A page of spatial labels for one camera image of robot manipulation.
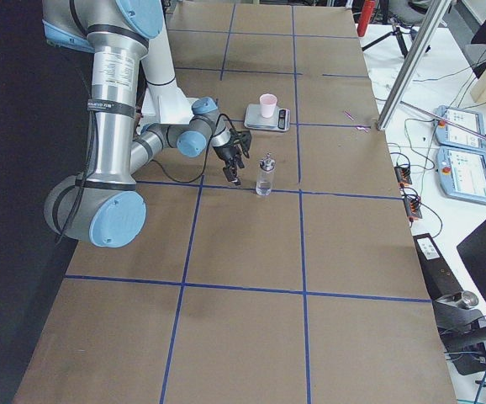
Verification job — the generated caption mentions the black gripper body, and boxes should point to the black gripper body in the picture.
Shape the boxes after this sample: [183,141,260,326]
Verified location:
[214,142,242,167]

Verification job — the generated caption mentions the glass sauce bottle metal cap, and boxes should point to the glass sauce bottle metal cap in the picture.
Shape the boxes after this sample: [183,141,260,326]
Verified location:
[255,152,276,196]

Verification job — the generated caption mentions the pink plastic cup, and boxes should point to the pink plastic cup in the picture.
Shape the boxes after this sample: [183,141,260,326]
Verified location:
[259,93,277,119]

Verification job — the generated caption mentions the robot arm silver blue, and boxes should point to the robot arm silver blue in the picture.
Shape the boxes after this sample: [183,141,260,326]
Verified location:
[43,1,251,248]

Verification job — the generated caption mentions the silver digital kitchen scale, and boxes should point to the silver digital kitchen scale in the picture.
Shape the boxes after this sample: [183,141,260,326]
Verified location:
[244,104,290,132]

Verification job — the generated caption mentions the black orange terminal connector far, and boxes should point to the black orange terminal connector far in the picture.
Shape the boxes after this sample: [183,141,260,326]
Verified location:
[394,165,412,188]

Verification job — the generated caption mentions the black orange terminal connector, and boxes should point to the black orange terminal connector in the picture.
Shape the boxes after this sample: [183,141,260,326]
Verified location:
[404,195,422,222]
[394,165,412,188]

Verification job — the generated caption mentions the black orange terminal connector near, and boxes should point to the black orange terminal connector near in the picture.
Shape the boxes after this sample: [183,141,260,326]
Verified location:
[404,195,422,222]

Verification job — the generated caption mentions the red fire extinguisher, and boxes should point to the red fire extinguisher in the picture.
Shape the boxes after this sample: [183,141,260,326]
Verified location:
[357,0,376,38]

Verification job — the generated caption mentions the upper teach pendant tablet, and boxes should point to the upper teach pendant tablet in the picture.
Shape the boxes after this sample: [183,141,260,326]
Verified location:
[433,104,486,151]

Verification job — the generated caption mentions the teach pendant tablet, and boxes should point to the teach pendant tablet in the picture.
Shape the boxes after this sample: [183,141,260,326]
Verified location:
[436,146,486,205]
[433,104,486,151]

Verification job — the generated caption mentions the lower teach pendant tablet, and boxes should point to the lower teach pendant tablet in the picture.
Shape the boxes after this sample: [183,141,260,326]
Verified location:
[436,146,486,205]

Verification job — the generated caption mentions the black box white label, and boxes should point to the black box white label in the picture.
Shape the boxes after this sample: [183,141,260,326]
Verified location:
[413,233,462,300]

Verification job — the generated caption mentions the long reacher grabber stick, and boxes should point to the long reacher grabber stick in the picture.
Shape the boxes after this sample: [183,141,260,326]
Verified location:
[400,100,486,153]

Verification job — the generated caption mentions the black clamp metal knob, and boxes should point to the black clamp metal knob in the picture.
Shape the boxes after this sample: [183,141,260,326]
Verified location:
[432,291,486,375]

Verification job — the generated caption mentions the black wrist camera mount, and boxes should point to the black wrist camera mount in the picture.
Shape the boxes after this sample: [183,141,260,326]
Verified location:
[230,129,252,158]

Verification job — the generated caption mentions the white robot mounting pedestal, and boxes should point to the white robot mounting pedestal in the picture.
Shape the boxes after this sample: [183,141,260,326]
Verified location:
[138,17,194,127]

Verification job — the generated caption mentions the black camera tripod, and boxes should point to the black camera tripod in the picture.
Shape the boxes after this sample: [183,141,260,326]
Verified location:
[362,0,431,57]

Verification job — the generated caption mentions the aluminium frame post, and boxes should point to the aluminium frame post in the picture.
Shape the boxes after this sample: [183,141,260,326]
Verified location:
[377,0,457,130]

